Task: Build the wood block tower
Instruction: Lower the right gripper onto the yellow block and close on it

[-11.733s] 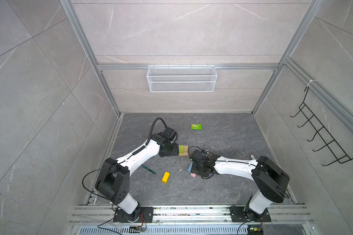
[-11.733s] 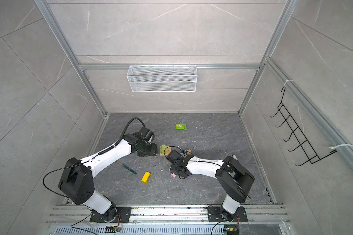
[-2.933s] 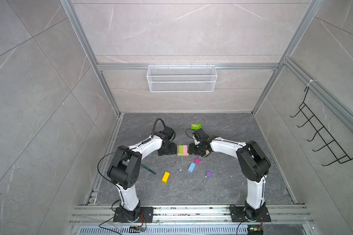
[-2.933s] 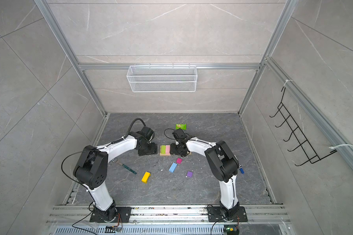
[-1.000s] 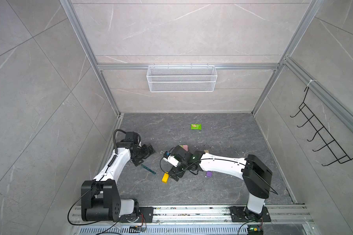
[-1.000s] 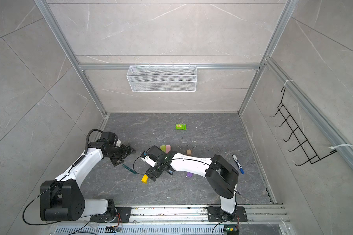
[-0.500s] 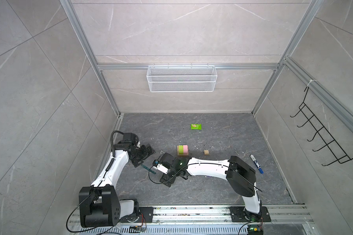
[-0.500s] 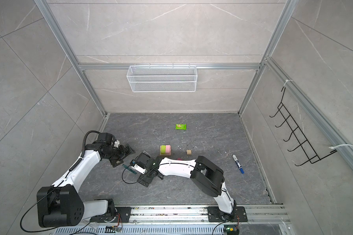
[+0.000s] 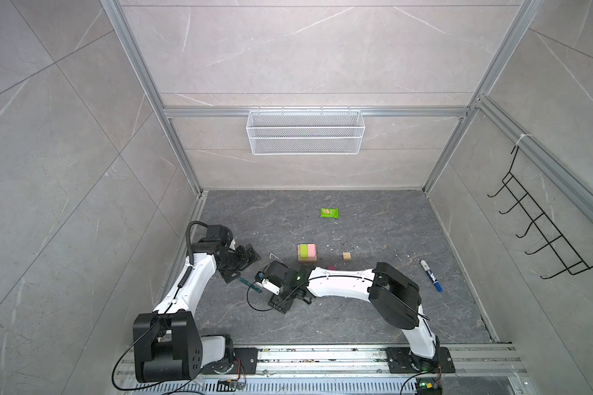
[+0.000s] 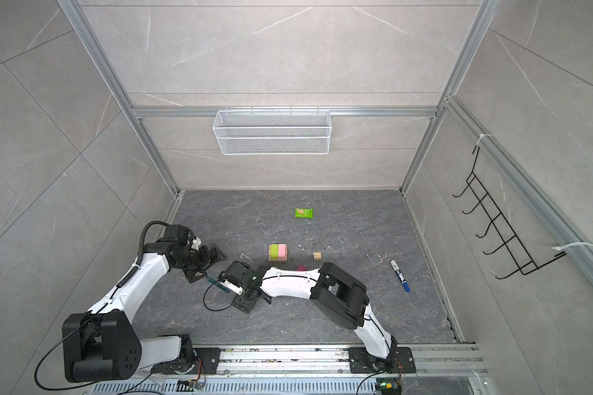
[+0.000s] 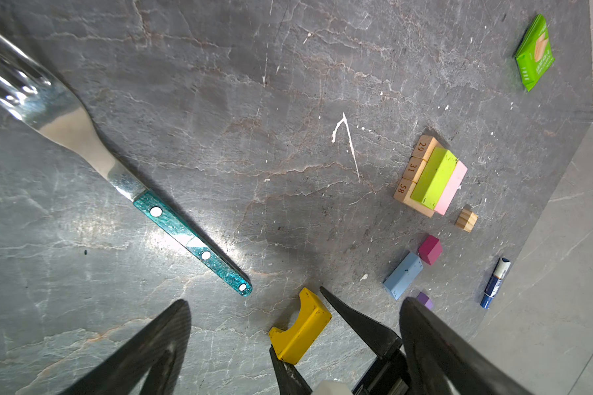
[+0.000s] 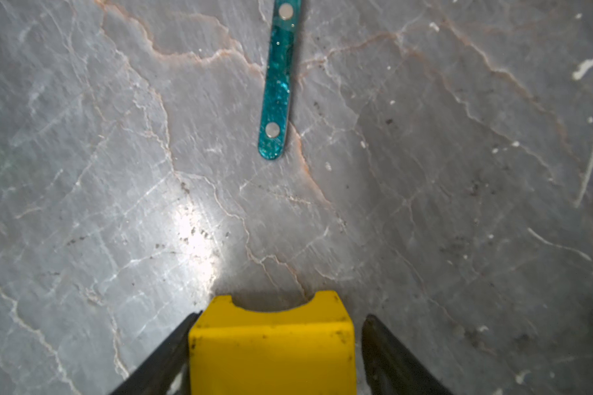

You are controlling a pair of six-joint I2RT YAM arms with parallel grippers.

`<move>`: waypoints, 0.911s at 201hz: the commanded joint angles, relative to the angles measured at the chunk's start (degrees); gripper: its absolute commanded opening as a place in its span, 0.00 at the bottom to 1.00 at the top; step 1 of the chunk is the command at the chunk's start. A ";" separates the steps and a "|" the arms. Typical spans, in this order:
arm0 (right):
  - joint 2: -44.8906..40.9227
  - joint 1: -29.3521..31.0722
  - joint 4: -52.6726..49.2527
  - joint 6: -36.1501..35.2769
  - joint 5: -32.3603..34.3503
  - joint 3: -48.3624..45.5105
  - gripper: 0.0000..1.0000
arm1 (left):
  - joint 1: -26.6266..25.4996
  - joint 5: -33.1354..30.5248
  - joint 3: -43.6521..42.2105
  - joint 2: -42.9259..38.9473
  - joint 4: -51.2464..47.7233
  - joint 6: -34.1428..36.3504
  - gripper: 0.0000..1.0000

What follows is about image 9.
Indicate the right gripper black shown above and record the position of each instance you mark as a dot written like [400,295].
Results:
[280,306]

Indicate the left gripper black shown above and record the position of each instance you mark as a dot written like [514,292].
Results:
[245,261]

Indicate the natural wood block long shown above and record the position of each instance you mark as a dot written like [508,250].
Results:
[308,260]

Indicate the lime green block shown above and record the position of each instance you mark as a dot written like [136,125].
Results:
[303,251]

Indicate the pink block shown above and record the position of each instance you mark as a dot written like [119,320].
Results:
[312,251]

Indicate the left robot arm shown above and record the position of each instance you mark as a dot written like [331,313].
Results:
[167,345]

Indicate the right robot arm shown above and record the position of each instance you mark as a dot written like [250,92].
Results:
[394,296]

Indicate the small metal hex key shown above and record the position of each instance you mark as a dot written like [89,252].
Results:
[274,257]

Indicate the green snack packet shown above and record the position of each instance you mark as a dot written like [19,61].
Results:
[330,213]

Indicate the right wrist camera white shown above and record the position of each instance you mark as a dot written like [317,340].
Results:
[269,286]

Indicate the green handled tool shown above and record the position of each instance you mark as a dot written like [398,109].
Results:
[250,285]

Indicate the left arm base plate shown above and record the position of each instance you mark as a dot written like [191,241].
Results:
[239,360]

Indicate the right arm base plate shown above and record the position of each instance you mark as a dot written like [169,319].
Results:
[402,361]

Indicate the white wire mesh basket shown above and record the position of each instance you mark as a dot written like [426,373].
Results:
[305,132]

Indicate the aluminium mounting rail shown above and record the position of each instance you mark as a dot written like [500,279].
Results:
[346,369]

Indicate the black wire hook rack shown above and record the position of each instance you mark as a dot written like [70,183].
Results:
[553,239]

